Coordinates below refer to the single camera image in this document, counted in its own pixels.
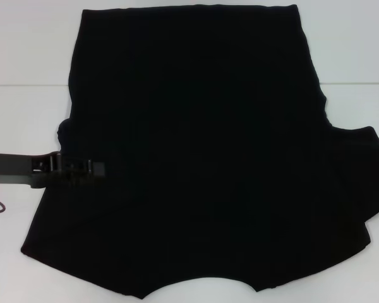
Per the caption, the black shirt with FREE print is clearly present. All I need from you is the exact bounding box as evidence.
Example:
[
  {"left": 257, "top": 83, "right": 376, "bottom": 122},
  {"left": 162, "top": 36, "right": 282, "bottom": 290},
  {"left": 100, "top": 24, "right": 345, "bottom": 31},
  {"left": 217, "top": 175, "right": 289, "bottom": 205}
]
[{"left": 20, "top": 3, "right": 379, "bottom": 300}]

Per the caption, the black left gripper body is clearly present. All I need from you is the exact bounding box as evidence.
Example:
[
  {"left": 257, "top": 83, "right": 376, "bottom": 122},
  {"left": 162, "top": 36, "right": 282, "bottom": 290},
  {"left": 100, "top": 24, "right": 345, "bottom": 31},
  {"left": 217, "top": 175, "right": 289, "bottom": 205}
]
[{"left": 0, "top": 152, "right": 56, "bottom": 191}]

